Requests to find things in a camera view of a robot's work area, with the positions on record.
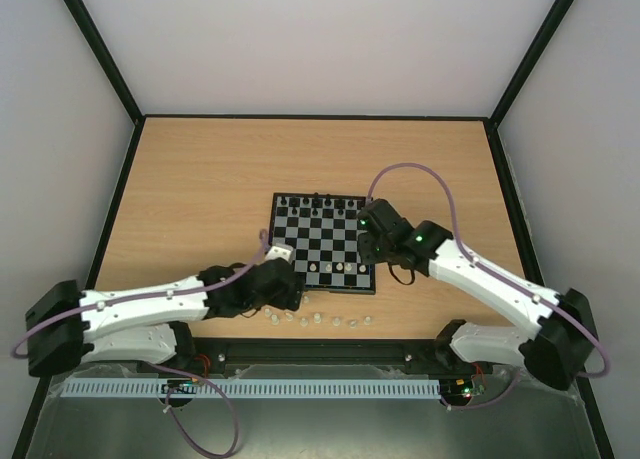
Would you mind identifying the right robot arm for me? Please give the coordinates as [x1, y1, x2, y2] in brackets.
[357, 199, 597, 391]

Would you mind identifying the light blue cable duct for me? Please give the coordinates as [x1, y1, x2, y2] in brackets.
[60, 378, 441, 400]

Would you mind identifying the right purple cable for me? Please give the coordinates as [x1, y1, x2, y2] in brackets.
[367, 162, 612, 413]

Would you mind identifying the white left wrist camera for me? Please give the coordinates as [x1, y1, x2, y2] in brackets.
[264, 244, 295, 263]

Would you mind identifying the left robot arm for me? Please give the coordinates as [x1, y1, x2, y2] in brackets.
[25, 257, 304, 377]

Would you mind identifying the black and white chessboard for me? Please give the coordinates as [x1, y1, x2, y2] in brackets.
[269, 192, 376, 295]

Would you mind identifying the black aluminium frame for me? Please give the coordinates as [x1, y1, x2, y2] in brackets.
[12, 0, 614, 458]

